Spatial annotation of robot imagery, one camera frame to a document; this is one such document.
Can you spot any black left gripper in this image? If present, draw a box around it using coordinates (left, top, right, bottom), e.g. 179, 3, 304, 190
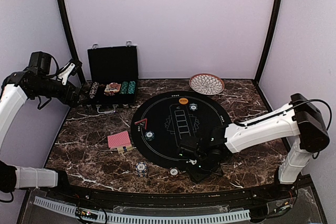
32, 77, 89, 108

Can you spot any brown white chip stack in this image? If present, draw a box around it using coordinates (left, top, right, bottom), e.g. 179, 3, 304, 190
169, 167, 180, 177

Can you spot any single blue chip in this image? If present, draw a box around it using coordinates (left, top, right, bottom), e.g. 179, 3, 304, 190
189, 103, 198, 111

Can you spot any orange big blind button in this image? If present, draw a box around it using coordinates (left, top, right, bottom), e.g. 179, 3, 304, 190
178, 98, 188, 105

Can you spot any red triangular all-in button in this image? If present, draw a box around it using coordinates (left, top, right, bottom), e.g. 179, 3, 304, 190
134, 118, 148, 130

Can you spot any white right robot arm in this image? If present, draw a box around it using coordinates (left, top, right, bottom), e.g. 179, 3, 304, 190
177, 93, 330, 200

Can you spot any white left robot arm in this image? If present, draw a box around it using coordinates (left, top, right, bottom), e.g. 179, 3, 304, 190
1, 51, 82, 201

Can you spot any blue white chip stack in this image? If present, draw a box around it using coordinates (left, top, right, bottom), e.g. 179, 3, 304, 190
135, 162, 148, 177

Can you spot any round black poker mat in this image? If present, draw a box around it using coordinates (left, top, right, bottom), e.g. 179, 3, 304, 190
131, 91, 232, 170

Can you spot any boxed card deck in case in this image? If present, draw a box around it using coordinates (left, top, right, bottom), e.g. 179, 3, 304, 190
104, 82, 121, 95

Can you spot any black poker chip case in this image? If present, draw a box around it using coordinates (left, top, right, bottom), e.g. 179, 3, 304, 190
87, 45, 139, 114

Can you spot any green chip row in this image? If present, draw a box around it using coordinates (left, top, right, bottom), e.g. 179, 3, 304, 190
120, 81, 129, 94

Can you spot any red playing card deck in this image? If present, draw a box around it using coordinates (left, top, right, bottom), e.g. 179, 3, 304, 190
107, 131, 133, 153

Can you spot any teal chip row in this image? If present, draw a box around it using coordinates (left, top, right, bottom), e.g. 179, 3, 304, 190
127, 81, 136, 94

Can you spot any patterned ceramic plate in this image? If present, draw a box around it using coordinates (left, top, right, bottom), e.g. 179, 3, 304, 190
189, 73, 225, 95

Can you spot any white slotted cable duct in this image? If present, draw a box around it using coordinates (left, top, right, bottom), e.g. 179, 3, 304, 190
33, 196, 251, 223

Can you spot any left black frame post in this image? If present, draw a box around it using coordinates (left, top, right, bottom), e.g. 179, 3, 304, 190
51, 0, 86, 86

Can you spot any black frame post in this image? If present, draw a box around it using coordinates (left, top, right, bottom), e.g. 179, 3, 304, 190
51, 0, 86, 86
254, 0, 281, 85

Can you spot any right black frame post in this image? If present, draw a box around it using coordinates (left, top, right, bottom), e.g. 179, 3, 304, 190
254, 0, 281, 85

